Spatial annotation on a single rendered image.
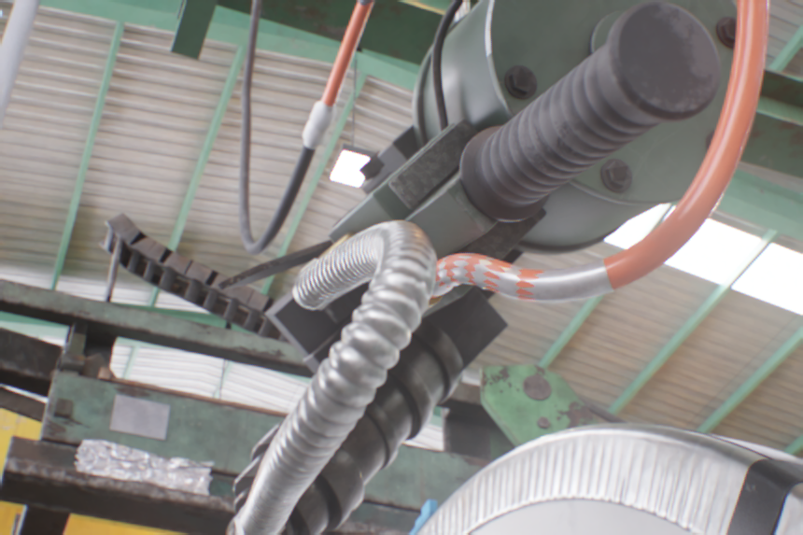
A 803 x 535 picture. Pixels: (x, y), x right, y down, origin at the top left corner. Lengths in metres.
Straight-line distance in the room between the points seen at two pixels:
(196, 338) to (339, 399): 1.41
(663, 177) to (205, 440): 1.16
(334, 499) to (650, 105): 0.30
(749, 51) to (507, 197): 0.12
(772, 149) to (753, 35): 3.57
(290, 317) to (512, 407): 1.12
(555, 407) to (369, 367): 1.50
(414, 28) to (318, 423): 3.24
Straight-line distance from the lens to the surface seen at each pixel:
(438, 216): 0.54
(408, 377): 0.66
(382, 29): 3.61
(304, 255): 0.63
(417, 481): 1.74
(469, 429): 1.92
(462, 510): 0.91
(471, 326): 0.70
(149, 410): 1.67
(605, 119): 0.43
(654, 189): 0.59
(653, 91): 0.41
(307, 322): 0.76
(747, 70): 0.52
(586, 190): 0.57
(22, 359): 1.78
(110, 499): 1.62
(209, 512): 1.62
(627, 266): 0.49
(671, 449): 0.65
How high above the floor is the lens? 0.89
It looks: 41 degrees up
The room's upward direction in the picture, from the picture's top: straight up
